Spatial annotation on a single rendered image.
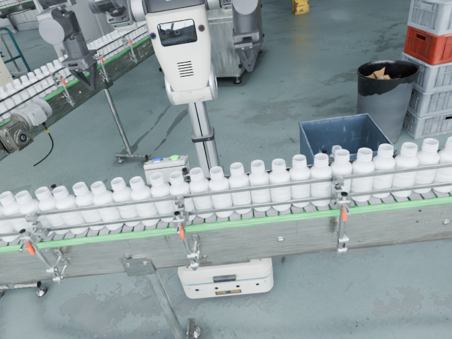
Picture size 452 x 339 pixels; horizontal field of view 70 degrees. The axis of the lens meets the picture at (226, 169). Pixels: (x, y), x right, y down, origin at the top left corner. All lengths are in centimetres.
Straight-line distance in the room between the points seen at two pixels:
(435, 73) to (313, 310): 205
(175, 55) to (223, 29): 314
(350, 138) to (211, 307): 120
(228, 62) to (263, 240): 375
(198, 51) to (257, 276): 117
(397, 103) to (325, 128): 143
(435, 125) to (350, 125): 180
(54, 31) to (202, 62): 64
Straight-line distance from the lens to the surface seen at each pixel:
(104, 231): 112
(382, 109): 296
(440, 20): 296
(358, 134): 168
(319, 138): 163
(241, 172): 92
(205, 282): 188
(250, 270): 182
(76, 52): 99
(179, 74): 141
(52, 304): 246
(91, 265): 122
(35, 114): 228
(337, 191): 95
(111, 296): 228
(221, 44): 456
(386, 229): 113
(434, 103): 324
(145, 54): 353
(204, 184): 95
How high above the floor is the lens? 170
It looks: 35 degrees down
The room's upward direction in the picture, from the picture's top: 10 degrees counter-clockwise
